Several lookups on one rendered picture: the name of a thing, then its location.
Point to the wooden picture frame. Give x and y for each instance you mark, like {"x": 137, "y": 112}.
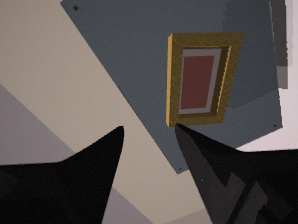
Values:
{"x": 200, "y": 73}

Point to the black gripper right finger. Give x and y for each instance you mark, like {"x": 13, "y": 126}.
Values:
{"x": 224, "y": 175}

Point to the dark grey flat board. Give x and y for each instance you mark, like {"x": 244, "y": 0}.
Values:
{"x": 130, "y": 39}

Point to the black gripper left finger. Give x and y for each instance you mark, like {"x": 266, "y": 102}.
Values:
{"x": 81, "y": 182}

